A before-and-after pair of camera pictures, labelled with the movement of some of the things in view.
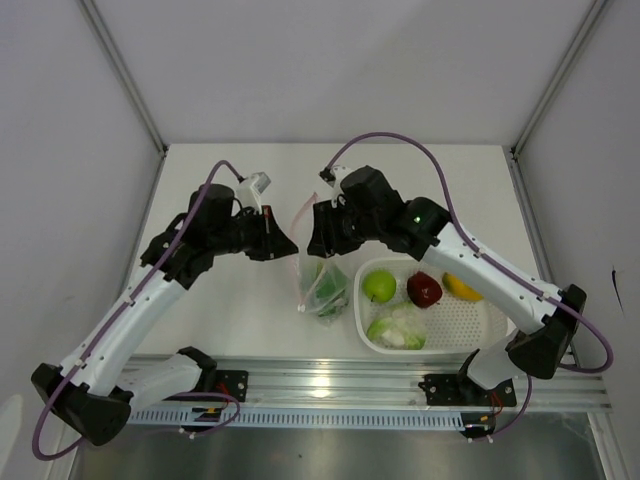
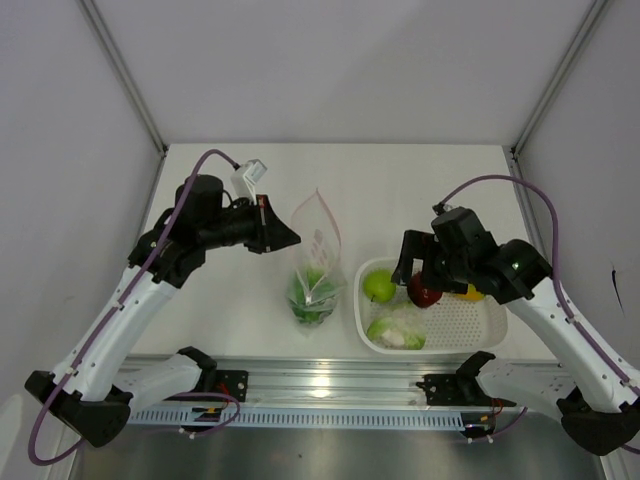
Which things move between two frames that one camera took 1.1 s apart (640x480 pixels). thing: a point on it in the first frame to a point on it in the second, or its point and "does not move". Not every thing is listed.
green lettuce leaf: x=330 y=285 to x=313 y=295
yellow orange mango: x=461 y=289 does not move
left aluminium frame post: x=96 y=18 does not move
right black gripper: x=325 y=239 to x=416 y=245
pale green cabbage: x=400 y=328 does not move
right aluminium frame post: x=559 y=73 does not move
